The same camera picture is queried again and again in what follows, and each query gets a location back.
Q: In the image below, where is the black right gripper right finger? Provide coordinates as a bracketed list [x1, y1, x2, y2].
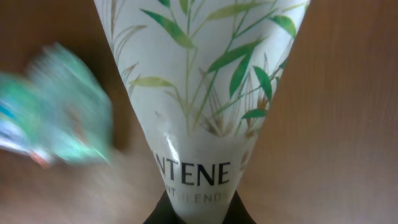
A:
[223, 191, 256, 224]

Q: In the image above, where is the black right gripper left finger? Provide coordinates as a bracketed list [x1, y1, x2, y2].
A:
[143, 191, 185, 224]

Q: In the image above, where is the green wipes pack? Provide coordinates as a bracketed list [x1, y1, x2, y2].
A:
[27, 43, 113, 164]

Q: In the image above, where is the white Pantene tube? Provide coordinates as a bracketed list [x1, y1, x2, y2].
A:
[95, 0, 309, 223]

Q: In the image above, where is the teal Kleenex tissue pack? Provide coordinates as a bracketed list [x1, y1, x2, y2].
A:
[1, 72, 39, 155]

